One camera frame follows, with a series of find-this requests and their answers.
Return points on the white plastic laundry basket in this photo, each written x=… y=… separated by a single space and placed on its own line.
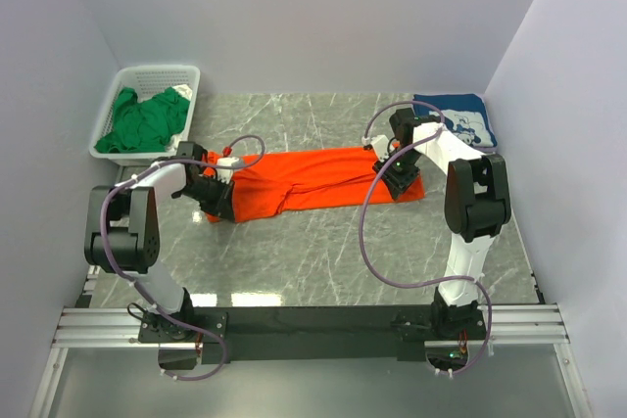
x=147 y=81

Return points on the green t shirt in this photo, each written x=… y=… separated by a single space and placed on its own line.
x=147 y=126

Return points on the folded blue printed t shirt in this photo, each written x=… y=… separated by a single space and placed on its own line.
x=466 y=117

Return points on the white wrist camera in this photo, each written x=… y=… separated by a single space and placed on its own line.
x=379 y=144
x=227 y=164

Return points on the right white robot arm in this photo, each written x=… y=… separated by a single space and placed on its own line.
x=476 y=207

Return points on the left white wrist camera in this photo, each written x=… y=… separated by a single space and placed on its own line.
x=227 y=164

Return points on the orange t shirt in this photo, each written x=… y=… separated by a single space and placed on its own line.
x=293 y=181

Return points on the aluminium frame rail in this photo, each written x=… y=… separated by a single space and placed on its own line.
x=98 y=368

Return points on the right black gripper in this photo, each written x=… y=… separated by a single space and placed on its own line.
x=402 y=181

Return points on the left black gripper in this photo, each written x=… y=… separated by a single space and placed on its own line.
x=221 y=198

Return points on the black base crossbeam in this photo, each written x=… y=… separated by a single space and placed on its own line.
x=314 y=332

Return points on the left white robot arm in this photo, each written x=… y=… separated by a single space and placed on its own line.
x=122 y=232

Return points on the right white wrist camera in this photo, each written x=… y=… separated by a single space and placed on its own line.
x=379 y=144

